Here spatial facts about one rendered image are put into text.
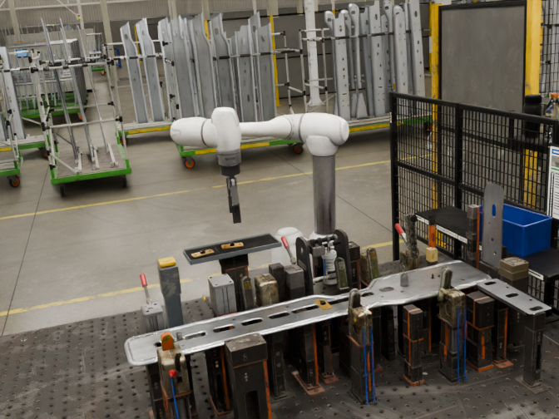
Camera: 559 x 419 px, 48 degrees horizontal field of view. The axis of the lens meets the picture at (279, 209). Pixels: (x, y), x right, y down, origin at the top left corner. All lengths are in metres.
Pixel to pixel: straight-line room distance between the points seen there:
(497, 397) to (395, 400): 0.35
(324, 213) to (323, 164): 0.23
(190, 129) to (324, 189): 0.73
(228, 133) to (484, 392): 1.29
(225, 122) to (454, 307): 1.04
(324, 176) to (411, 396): 1.02
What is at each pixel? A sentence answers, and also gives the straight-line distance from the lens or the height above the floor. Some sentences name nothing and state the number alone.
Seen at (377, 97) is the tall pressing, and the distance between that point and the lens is 10.29.
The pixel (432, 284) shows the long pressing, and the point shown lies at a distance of 2.46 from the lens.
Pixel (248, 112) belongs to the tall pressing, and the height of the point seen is 0.65.
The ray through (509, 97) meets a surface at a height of 1.38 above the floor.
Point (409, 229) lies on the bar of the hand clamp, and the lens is 2.57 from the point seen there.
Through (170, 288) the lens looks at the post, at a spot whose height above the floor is 1.06.
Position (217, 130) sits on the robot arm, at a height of 1.63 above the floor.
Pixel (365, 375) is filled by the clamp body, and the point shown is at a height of 0.82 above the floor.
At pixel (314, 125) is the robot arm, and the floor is 1.55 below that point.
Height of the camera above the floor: 2.02
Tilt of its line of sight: 17 degrees down
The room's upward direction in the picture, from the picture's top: 5 degrees counter-clockwise
